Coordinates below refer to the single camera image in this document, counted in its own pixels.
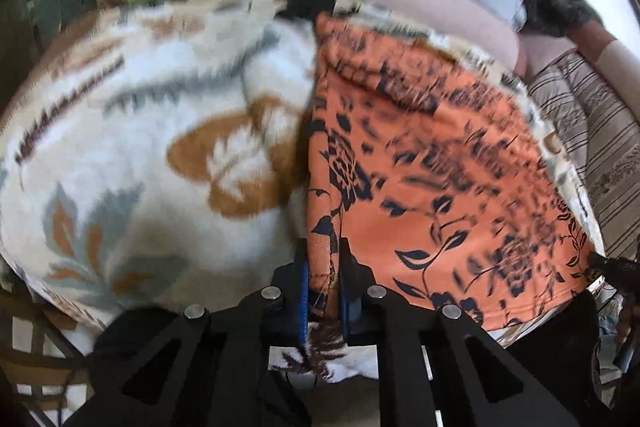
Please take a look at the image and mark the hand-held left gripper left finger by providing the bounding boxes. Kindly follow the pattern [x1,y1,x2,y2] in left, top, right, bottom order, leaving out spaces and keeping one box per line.
[65,252,312,427]

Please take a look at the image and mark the striped beige bedding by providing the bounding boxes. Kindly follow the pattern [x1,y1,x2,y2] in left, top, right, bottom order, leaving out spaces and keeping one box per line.
[527,47,640,260]

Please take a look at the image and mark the beige bolster pillow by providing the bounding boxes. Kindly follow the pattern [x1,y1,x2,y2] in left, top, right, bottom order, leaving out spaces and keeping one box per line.
[565,21,640,108]

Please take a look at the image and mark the brown checked mat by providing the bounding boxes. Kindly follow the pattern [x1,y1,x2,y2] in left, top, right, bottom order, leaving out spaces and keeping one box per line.
[0,257,101,427]

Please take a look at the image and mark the leaf printed blanket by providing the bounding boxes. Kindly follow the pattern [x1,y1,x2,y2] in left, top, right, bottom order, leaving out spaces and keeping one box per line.
[0,0,591,388]

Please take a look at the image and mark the dark furry cloth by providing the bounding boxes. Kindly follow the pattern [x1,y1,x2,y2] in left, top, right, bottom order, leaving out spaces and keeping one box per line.
[520,0,603,38]

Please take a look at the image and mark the orange floral cloth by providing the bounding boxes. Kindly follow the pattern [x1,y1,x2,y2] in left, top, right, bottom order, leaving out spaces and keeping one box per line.
[305,12,598,343]

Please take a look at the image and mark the person's black pants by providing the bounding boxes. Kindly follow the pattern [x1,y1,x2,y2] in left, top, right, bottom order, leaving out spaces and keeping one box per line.
[500,289,601,427]

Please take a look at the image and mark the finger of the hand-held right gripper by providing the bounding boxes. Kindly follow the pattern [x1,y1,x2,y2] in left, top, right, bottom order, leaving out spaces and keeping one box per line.
[587,251,640,303]

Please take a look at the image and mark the pink bolster pillow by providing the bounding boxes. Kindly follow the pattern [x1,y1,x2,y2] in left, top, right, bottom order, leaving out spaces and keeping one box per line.
[325,0,531,78]

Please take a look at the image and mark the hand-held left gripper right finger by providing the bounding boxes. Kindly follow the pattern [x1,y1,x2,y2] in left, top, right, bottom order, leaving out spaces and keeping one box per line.
[337,237,571,427]

